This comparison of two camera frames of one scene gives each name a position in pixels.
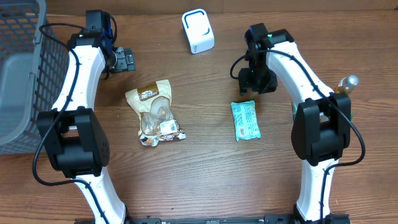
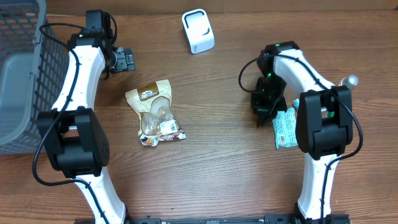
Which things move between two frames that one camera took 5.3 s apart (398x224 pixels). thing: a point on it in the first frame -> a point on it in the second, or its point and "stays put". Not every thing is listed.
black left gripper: x=127 y=60 stays put
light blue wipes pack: x=245 y=120 -> x=285 y=130
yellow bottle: x=346 y=85 stays put
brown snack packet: x=152 y=103 stays put
